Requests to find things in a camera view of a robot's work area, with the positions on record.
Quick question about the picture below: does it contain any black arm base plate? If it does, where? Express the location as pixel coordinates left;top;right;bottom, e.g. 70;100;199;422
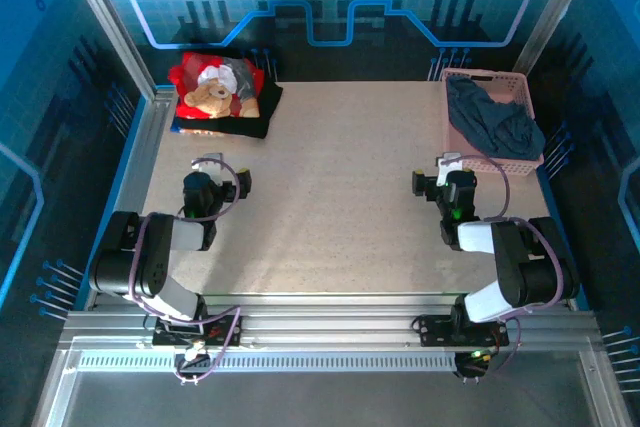
149;314;245;348
415;314;511;348

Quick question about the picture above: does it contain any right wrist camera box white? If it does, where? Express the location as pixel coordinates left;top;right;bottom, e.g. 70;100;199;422
436;154;454;187

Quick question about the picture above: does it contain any small controller board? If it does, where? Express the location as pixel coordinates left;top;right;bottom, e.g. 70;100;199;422
453;347;497;384
173;341;215;384

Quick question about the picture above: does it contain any dark blue t-shirt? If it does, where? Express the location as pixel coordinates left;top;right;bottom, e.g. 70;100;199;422
445;75;547;160

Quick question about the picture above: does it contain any aluminium frame cross rail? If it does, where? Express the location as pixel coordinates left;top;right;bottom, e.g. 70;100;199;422
57;291;604;349

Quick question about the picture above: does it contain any aluminium frame post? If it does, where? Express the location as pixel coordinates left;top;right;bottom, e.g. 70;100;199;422
57;0;159;101
511;0;602;76

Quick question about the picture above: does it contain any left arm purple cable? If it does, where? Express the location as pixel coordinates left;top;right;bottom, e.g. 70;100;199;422
127;156;245;384

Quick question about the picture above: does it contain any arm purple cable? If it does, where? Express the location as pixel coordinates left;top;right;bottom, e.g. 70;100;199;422
127;156;245;384
438;154;566;376

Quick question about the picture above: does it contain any slotted grey cable duct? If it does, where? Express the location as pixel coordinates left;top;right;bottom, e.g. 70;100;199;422
74;349;462;374

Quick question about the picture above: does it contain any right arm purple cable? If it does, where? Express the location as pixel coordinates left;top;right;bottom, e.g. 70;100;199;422
438;154;566;376

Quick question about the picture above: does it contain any pink plastic laundry basket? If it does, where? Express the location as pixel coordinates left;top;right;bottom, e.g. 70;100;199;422
439;66;546;179

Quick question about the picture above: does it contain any aluminium frame side rail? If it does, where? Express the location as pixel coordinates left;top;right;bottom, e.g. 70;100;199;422
88;86;179;309

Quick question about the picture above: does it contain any black folded t-shirt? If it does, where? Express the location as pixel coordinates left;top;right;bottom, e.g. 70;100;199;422
172;77;285;141

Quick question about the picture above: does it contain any blue red patterned folded shirt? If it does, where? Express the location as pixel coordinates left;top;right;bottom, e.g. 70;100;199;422
171;122;224;139

